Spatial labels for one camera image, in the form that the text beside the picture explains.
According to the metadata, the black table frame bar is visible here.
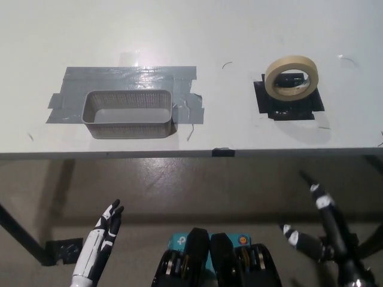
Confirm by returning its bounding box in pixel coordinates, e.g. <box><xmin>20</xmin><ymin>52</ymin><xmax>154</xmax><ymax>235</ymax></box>
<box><xmin>362</xmin><ymin>155</ymin><xmax>383</xmax><ymax>174</ymax></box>

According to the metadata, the beige masking tape roll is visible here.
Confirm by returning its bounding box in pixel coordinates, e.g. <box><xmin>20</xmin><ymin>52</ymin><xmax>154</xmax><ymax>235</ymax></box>
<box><xmin>264</xmin><ymin>55</ymin><xmax>320</xmax><ymax>100</ymax></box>

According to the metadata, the small grey perforated container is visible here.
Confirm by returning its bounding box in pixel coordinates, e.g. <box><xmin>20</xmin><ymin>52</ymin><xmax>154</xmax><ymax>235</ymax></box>
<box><xmin>80</xmin><ymin>89</ymin><xmax>176</xmax><ymax>140</ymax></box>

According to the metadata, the grey duct tape patch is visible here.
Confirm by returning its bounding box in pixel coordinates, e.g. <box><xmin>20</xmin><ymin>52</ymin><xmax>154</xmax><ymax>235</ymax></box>
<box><xmin>44</xmin><ymin>66</ymin><xmax>206</xmax><ymax>126</ymax></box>

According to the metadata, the black table leg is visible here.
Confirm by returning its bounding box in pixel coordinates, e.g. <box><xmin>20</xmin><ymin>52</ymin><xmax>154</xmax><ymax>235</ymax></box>
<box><xmin>356</xmin><ymin>219</ymin><xmax>383</xmax><ymax>261</ymax></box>
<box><xmin>0</xmin><ymin>203</ymin><xmax>52</xmax><ymax>267</ymax></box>

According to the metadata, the black tape square patch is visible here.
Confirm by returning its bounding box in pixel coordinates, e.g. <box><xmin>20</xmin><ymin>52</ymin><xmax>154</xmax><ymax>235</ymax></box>
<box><xmin>253</xmin><ymin>71</ymin><xmax>326</xmax><ymax>121</ymax></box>

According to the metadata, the black floor tape patch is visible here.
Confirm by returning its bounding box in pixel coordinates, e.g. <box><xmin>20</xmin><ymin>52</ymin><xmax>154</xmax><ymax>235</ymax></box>
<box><xmin>45</xmin><ymin>237</ymin><xmax>84</xmax><ymax>267</ymax></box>

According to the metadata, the small black tape piece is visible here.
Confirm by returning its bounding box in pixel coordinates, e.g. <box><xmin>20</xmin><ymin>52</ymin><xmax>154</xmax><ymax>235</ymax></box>
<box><xmin>211</xmin><ymin>147</ymin><xmax>236</xmax><ymax>158</ymax></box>

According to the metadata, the black teal robot torso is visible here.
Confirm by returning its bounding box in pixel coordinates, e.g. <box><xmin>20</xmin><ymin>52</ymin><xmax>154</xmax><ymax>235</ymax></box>
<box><xmin>151</xmin><ymin>227</ymin><xmax>284</xmax><ymax>287</ymax></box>

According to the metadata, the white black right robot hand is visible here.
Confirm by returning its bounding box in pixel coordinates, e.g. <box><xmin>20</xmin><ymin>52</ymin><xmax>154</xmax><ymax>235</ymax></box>
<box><xmin>280</xmin><ymin>170</ymin><xmax>376</xmax><ymax>287</ymax></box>

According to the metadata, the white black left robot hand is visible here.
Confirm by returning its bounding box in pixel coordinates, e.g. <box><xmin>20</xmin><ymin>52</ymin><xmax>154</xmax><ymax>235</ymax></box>
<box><xmin>71</xmin><ymin>199</ymin><xmax>125</xmax><ymax>287</ymax></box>

